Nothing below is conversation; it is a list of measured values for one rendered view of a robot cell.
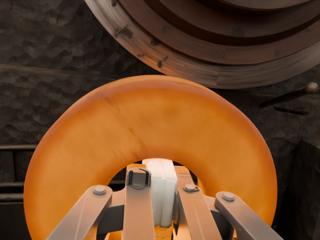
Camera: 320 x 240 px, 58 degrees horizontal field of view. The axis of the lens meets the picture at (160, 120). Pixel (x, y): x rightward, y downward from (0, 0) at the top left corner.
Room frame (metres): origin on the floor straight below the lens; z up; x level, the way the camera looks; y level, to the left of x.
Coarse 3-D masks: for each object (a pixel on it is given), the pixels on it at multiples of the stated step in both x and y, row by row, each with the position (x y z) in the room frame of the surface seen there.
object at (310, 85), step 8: (304, 88) 0.34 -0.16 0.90; (312, 88) 0.33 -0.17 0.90; (280, 96) 0.42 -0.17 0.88; (288, 96) 0.39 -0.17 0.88; (296, 96) 0.37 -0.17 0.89; (264, 104) 0.50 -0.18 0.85; (272, 104) 0.46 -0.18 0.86; (280, 104) 0.37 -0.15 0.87; (288, 112) 0.36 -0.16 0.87; (296, 112) 0.34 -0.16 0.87; (304, 112) 0.33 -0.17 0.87
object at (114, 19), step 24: (96, 0) 0.39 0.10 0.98; (120, 24) 0.40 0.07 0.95; (144, 48) 0.40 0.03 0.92; (168, 48) 0.40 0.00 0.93; (312, 48) 0.43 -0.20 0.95; (168, 72) 0.40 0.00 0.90; (192, 72) 0.41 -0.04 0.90; (216, 72) 0.41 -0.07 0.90; (240, 72) 0.42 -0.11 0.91; (264, 72) 0.42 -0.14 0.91; (288, 72) 0.42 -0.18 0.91
